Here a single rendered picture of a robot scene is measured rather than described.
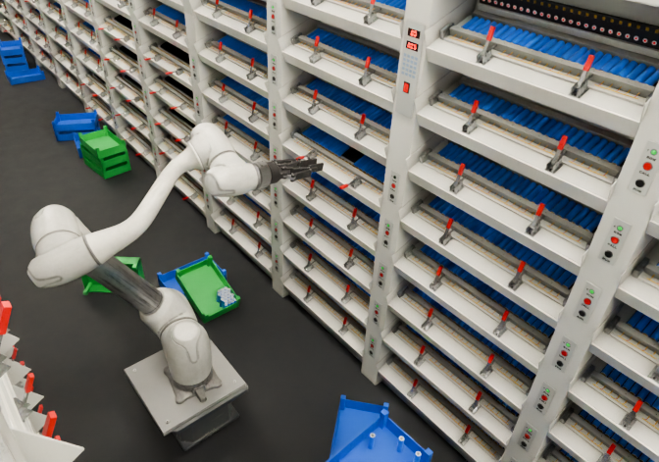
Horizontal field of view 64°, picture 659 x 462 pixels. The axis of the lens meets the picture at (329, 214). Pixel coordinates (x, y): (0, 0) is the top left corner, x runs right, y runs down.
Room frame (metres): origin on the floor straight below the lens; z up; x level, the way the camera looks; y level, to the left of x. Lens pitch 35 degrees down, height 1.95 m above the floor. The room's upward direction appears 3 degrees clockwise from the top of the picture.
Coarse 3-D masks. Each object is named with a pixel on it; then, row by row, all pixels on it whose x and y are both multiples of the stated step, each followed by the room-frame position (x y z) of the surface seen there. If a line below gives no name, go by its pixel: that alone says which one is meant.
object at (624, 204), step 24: (648, 120) 1.04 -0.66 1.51; (624, 168) 1.05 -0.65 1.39; (624, 192) 1.04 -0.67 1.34; (648, 192) 1.00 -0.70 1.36; (624, 216) 1.02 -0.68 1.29; (648, 216) 0.99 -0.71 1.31; (600, 240) 1.04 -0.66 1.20; (648, 240) 1.04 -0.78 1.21; (600, 264) 1.02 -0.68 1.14; (624, 264) 0.99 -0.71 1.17; (576, 288) 1.05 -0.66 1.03; (600, 312) 0.99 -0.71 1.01; (552, 336) 1.05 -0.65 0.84; (576, 336) 1.01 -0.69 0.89; (552, 360) 1.03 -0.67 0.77; (576, 360) 0.99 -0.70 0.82; (552, 384) 1.02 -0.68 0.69; (528, 408) 1.04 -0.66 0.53; (552, 408) 0.99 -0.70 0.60; (504, 456) 1.05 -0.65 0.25; (528, 456) 1.00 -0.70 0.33
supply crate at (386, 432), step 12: (384, 420) 1.02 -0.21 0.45; (372, 432) 1.01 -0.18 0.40; (384, 432) 1.01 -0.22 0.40; (396, 432) 1.00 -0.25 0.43; (348, 444) 0.93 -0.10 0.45; (360, 444) 0.96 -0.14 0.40; (384, 444) 0.97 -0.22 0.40; (396, 444) 0.97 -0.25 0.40; (408, 444) 0.96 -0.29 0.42; (336, 456) 0.90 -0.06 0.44; (348, 456) 0.92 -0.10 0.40; (360, 456) 0.92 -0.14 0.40; (372, 456) 0.93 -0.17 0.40; (384, 456) 0.93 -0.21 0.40; (396, 456) 0.93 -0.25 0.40; (408, 456) 0.93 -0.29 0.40
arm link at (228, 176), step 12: (216, 156) 1.47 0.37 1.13; (228, 156) 1.47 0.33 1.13; (216, 168) 1.42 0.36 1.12; (228, 168) 1.42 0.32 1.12; (240, 168) 1.44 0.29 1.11; (252, 168) 1.47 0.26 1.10; (204, 180) 1.41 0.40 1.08; (216, 180) 1.37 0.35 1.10; (228, 180) 1.39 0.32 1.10; (240, 180) 1.41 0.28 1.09; (252, 180) 1.44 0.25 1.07; (216, 192) 1.37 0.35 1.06; (228, 192) 1.38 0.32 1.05; (240, 192) 1.41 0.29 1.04
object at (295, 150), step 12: (300, 120) 2.09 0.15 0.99; (288, 132) 2.05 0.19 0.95; (300, 132) 2.07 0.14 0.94; (288, 144) 2.01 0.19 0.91; (324, 168) 1.83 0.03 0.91; (336, 180) 1.76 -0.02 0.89; (348, 180) 1.74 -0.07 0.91; (348, 192) 1.72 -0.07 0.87; (360, 192) 1.67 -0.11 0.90; (372, 192) 1.66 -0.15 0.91; (372, 204) 1.61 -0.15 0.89
